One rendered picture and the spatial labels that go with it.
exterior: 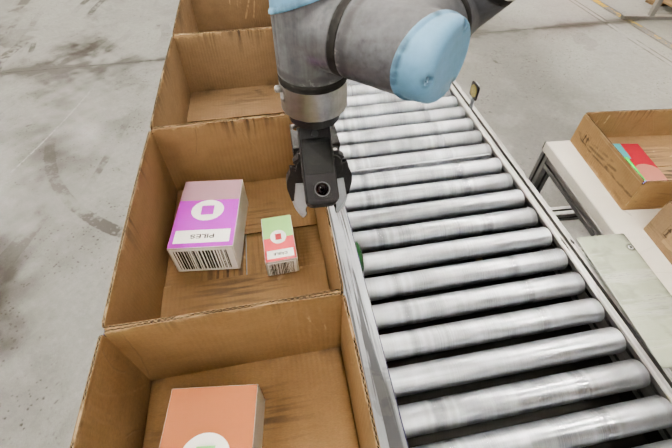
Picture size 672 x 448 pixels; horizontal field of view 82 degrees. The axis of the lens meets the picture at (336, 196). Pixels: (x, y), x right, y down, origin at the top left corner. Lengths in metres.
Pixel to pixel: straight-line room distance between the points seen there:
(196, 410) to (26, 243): 1.86
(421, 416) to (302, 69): 0.59
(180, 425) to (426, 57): 0.50
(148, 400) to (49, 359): 1.26
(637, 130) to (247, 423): 1.30
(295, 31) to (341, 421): 0.50
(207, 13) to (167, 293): 1.04
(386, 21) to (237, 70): 0.79
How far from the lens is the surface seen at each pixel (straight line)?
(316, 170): 0.54
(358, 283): 0.69
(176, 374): 0.67
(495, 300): 0.91
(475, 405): 0.80
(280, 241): 0.70
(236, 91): 1.17
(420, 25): 0.40
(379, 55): 0.41
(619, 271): 1.07
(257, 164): 0.84
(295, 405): 0.62
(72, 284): 2.07
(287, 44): 0.47
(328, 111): 0.51
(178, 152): 0.83
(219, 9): 1.52
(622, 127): 1.43
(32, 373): 1.92
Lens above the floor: 1.49
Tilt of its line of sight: 47 degrees down
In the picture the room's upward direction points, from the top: straight up
